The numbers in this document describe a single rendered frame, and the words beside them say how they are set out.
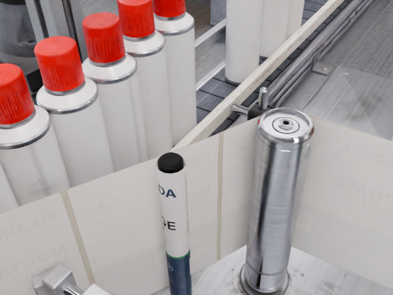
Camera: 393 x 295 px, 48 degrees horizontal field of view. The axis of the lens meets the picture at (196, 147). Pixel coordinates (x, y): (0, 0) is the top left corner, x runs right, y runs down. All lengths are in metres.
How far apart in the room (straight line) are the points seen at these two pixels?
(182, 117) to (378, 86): 0.32
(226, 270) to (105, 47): 0.23
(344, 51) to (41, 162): 0.66
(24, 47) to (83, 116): 0.44
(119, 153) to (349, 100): 0.36
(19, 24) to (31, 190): 0.46
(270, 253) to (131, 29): 0.24
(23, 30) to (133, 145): 0.41
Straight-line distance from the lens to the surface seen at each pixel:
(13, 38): 0.82
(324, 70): 0.83
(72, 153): 0.40
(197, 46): 0.61
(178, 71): 0.50
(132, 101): 0.42
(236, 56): 0.65
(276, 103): 0.71
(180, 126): 0.54
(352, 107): 0.66
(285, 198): 0.32
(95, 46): 0.40
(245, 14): 0.62
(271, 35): 0.72
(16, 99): 0.34
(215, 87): 0.67
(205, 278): 0.44
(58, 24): 0.54
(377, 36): 0.98
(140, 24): 0.43
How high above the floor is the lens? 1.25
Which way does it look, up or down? 41 degrees down
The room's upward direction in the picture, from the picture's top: 2 degrees counter-clockwise
